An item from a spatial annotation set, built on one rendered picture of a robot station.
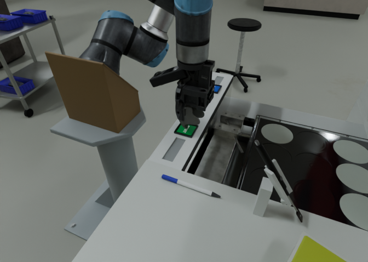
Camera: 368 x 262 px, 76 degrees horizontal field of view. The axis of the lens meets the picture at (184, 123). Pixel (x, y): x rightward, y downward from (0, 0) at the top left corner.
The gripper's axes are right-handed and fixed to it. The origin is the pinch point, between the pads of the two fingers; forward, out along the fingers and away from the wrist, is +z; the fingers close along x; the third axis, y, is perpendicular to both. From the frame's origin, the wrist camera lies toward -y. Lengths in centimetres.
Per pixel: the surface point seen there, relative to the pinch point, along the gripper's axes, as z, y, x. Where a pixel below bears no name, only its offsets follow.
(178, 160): 2.1, 3.5, -11.9
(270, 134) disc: 8.1, 24.2, 15.5
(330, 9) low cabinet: 83, 101, 595
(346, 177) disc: 8.1, 45.3, 4.8
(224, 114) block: 7.3, 7.7, 18.9
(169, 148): 2.5, -0.7, -8.5
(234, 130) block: 7.3, 13.0, 11.5
